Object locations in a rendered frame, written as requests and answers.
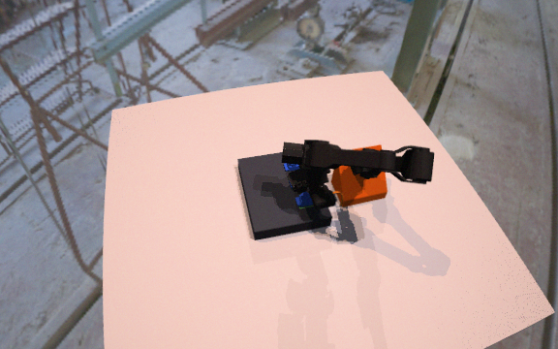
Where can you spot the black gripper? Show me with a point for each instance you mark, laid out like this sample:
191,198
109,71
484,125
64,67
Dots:
321,197

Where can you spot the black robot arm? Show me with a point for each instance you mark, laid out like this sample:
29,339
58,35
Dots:
316,156

